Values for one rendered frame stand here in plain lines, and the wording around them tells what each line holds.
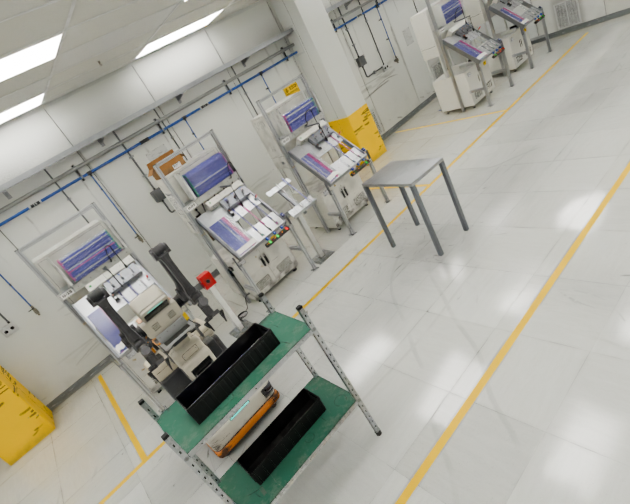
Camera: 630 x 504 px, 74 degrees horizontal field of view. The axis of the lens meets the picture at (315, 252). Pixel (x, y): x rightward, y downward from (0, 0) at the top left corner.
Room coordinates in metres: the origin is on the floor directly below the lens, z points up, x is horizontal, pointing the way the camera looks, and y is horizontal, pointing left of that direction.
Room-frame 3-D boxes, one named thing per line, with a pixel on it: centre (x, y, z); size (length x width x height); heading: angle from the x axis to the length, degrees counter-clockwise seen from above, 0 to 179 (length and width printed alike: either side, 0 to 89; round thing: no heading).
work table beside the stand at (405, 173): (3.80, -1.09, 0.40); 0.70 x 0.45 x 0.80; 23
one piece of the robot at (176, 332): (2.59, 1.09, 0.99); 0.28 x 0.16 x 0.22; 119
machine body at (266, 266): (4.86, 0.71, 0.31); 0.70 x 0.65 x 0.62; 118
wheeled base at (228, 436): (2.84, 1.23, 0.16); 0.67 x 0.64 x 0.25; 29
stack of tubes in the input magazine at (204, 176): (4.78, 0.60, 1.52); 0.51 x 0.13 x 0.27; 118
